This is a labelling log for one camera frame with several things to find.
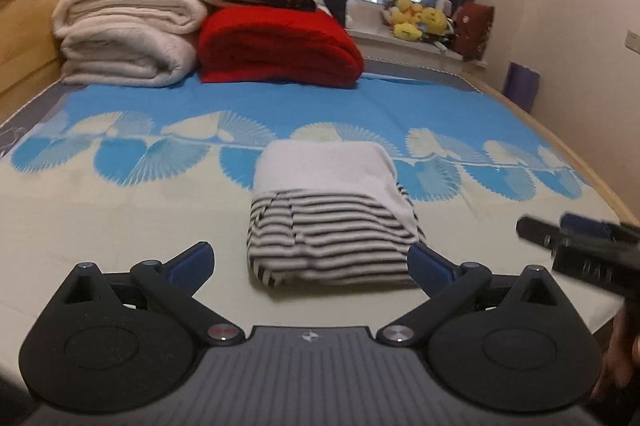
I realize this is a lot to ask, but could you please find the red folded blanket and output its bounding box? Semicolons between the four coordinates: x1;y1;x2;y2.
196;6;365;85

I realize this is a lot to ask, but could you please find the yellow plush toy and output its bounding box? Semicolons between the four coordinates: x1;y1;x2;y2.
417;6;452;38
384;0;427;43

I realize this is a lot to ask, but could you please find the dark red bag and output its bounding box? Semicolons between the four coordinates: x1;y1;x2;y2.
451;2;496;60

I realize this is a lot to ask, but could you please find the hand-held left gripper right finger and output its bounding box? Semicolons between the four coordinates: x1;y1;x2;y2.
376;243;566;347

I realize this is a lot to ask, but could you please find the black white striped hoodie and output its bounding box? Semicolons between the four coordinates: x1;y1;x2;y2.
245;141;427;290

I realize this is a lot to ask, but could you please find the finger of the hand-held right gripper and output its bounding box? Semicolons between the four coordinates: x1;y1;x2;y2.
559;212;622;241
516;215;567;253

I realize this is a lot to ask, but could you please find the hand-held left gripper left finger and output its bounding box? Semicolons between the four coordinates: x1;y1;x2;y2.
59;242;242;347

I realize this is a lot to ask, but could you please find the blue printed bed sheet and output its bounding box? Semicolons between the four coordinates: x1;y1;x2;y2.
0;73;626;387

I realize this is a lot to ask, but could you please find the purple box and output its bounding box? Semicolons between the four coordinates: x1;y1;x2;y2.
502;61;541;113

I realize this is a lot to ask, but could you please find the wooden bed frame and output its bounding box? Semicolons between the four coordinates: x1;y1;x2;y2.
0;0;640;229

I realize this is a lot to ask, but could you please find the person's right hand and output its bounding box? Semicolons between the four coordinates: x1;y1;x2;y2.
590;306;640;403

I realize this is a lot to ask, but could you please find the white window sill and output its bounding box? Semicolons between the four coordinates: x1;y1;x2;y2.
344;0;489;68

